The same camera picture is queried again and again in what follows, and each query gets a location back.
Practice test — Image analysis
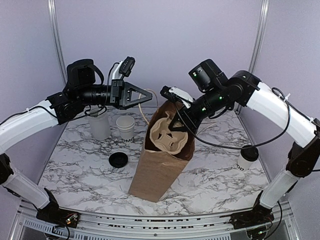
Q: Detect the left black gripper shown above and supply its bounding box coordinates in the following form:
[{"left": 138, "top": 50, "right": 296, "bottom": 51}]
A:
[{"left": 77, "top": 78, "right": 152, "bottom": 109}]

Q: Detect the aluminium frame post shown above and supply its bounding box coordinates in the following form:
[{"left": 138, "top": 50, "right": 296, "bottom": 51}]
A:
[
  {"left": 47, "top": 0, "right": 67, "bottom": 85},
  {"left": 248, "top": 0, "right": 270, "bottom": 74}
]

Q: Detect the black cup lid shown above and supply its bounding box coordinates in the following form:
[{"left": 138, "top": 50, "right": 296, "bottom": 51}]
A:
[{"left": 240, "top": 145, "right": 259, "bottom": 162}]

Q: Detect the left aluminium frame post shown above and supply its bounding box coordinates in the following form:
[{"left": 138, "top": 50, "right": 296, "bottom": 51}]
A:
[{"left": 47, "top": 0, "right": 67, "bottom": 85}]

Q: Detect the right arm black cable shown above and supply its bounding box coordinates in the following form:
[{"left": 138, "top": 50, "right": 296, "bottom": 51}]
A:
[{"left": 172, "top": 87, "right": 320, "bottom": 173}]

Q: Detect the brown cardboard box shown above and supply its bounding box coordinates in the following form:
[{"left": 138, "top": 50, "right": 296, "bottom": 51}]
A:
[{"left": 128, "top": 100, "right": 195, "bottom": 203}]

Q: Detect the white ribbed utensil container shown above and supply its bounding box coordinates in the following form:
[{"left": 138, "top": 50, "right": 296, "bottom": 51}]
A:
[{"left": 87, "top": 109, "right": 111, "bottom": 141}]

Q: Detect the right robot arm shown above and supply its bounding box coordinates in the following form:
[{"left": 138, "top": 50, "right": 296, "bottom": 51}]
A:
[{"left": 162, "top": 59, "right": 320, "bottom": 224}]

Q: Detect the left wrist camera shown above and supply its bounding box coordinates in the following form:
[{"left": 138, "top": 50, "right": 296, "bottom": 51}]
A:
[{"left": 111, "top": 56, "right": 136, "bottom": 80}]

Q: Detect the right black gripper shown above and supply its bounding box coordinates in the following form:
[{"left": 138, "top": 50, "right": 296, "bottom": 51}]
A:
[{"left": 168, "top": 85, "right": 228, "bottom": 132}]

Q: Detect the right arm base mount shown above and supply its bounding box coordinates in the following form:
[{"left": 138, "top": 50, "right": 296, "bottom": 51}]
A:
[{"left": 229, "top": 191, "right": 275, "bottom": 230}]

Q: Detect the brown pulp cup carrier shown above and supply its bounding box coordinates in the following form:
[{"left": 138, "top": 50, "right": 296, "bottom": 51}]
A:
[{"left": 149, "top": 115, "right": 188, "bottom": 155}]

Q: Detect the right aluminium frame post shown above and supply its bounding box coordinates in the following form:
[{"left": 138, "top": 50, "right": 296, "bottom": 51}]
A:
[{"left": 248, "top": 0, "right": 270, "bottom": 74}]

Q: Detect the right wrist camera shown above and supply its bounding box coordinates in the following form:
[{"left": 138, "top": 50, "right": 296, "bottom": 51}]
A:
[{"left": 160, "top": 86, "right": 195, "bottom": 109}]

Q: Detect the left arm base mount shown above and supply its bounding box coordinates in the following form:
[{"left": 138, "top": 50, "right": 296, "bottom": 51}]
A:
[{"left": 36, "top": 188, "right": 80, "bottom": 228}]

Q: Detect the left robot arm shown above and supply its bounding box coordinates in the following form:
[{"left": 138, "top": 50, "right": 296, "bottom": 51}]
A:
[{"left": 0, "top": 57, "right": 152, "bottom": 223}]

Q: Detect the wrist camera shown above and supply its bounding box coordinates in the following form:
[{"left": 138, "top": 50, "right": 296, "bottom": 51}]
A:
[
  {"left": 111, "top": 56, "right": 136, "bottom": 80},
  {"left": 160, "top": 86, "right": 195, "bottom": 109}
]

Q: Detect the single white paper cup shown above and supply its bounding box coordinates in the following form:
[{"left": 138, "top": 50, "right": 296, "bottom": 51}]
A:
[{"left": 236, "top": 155, "right": 256, "bottom": 172}]

